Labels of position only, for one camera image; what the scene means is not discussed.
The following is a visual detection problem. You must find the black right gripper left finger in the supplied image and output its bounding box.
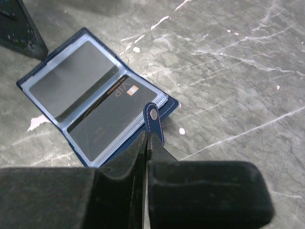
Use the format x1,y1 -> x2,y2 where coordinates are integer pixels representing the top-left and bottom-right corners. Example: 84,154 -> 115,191
0,132 -> 147,229

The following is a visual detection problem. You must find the black VIP credit card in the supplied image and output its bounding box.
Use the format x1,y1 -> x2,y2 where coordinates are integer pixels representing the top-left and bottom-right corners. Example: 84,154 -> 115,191
67,75 -> 160,162

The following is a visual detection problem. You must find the blue leather card holder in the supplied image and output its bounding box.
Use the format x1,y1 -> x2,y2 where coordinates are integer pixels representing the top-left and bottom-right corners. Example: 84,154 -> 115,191
17,28 -> 179,167

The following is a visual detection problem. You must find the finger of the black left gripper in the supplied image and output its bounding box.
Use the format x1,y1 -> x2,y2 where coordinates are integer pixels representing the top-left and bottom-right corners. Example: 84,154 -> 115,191
0,0 -> 49,60

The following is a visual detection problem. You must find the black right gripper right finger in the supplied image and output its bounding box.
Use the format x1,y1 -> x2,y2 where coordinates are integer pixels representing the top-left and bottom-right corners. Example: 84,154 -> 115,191
147,134 -> 274,229

